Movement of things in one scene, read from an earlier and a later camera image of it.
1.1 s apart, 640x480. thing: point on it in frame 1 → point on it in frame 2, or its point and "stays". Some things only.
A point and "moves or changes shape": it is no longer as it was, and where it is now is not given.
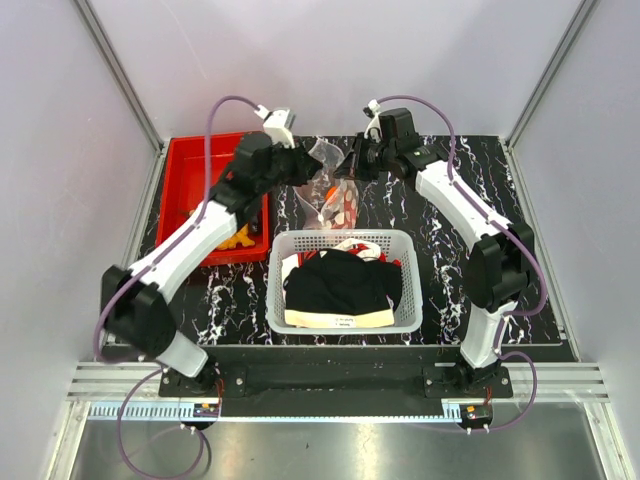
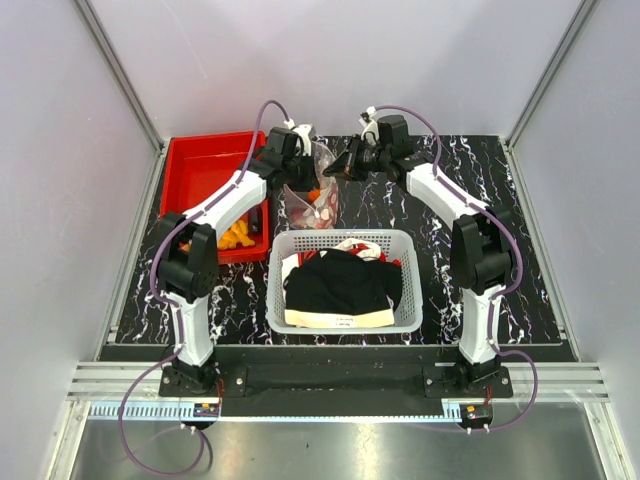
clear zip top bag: (327, 200) moves or changes shape
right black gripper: (352, 165) stays
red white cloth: (365, 249) stays
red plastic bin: (183, 189) stays
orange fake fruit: (331, 190) → (313, 195)
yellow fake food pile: (240, 236) stays
